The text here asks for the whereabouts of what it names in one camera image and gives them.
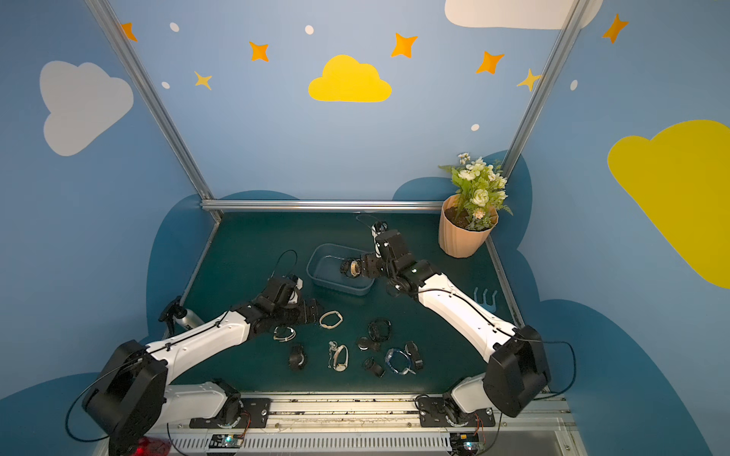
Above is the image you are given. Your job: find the small beige round watch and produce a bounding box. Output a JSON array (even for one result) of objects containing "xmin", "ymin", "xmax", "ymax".
[{"xmin": 340, "ymin": 258, "xmax": 362, "ymax": 279}]

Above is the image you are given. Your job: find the silver bracelet watch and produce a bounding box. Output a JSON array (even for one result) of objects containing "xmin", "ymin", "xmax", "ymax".
[{"xmin": 273, "ymin": 325, "xmax": 297, "ymax": 343}]

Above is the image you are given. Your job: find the black rugged digital watch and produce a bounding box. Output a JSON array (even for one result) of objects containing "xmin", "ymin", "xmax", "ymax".
[{"xmin": 288, "ymin": 344, "xmax": 307, "ymax": 372}]

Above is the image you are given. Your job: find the chunky black sport watch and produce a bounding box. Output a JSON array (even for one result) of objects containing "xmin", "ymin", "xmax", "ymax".
[{"xmin": 368, "ymin": 317, "xmax": 393, "ymax": 342}]

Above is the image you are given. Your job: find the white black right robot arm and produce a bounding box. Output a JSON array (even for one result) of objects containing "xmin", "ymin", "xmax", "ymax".
[{"xmin": 356, "ymin": 222, "xmax": 551, "ymax": 418}]

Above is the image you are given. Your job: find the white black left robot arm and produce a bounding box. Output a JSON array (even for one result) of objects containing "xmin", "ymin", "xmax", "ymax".
[{"xmin": 82, "ymin": 275, "xmax": 323, "ymax": 455}]

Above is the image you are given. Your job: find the blue plastic storage box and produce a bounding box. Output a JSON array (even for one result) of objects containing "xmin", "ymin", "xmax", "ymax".
[{"xmin": 306, "ymin": 243, "xmax": 375, "ymax": 296}]

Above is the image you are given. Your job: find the small black watch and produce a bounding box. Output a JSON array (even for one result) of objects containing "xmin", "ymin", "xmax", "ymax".
[{"xmin": 361, "ymin": 357, "xmax": 385, "ymax": 378}]

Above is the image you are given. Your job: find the terracotta pot with flowers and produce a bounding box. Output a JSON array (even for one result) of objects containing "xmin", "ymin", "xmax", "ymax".
[{"xmin": 438, "ymin": 153, "xmax": 513, "ymax": 258}]

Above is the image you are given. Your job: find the blue garden fork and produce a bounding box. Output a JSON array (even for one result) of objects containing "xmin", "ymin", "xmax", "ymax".
[{"xmin": 473, "ymin": 287, "xmax": 499, "ymax": 314}]

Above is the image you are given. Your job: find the silver black water bottle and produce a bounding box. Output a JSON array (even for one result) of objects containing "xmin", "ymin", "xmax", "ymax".
[{"xmin": 158, "ymin": 296, "xmax": 203, "ymax": 336}]

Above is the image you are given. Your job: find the white strap chain watch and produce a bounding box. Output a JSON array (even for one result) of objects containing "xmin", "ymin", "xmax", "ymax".
[{"xmin": 328, "ymin": 341, "xmax": 349, "ymax": 372}]

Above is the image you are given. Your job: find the dark grey strap watch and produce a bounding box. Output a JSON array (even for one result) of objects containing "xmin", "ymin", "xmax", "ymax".
[{"xmin": 404, "ymin": 341, "xmax": 424, "ymax": 371}]

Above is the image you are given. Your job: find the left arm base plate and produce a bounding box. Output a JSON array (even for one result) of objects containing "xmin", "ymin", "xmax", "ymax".
[{"xmin": 189, "ymin": 398, "xmax": 271, "ymax": 429}]

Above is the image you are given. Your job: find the aluminium rail front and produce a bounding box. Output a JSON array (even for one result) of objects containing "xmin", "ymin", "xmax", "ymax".
[{"xmin": 148, "ymin": 393, "xmax": 587, "ymax": 455}]

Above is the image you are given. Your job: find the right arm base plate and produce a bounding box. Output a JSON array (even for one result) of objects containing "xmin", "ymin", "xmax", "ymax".
[{"xmin": 414, "ymin": 394, "xmax": 496, "ymax": 429}]

